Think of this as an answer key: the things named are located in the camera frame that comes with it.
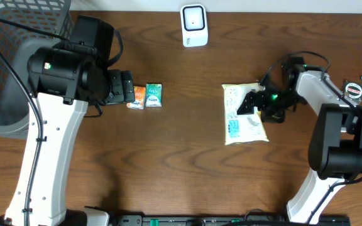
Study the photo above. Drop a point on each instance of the green tissue packet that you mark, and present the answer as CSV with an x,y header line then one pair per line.
x,y
153,95

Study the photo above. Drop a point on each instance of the black round-logo snack packet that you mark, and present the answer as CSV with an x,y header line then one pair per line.
x,y
353,91

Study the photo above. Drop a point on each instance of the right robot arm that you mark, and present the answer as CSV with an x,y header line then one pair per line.
x,y
335,149

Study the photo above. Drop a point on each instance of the dark grey plastic basket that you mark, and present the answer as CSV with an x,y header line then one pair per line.
x,y
17,45

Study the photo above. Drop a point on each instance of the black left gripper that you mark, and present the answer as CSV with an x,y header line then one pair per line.
x,y
127,91

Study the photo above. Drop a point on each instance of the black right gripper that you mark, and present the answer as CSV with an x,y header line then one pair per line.
x,y
258,95

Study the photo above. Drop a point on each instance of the orange snack packet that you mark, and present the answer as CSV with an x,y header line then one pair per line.
x,y
140,97

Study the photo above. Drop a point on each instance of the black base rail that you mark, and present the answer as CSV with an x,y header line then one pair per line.
x,y
253,219

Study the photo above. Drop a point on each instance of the white barcode scanner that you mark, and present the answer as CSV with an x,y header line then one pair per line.
x,y
194,25

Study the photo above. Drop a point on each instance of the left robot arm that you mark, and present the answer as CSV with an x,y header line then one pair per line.
x,y
66,79

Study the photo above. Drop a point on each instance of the yellow snack bag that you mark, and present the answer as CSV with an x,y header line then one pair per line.
x,y
241,128

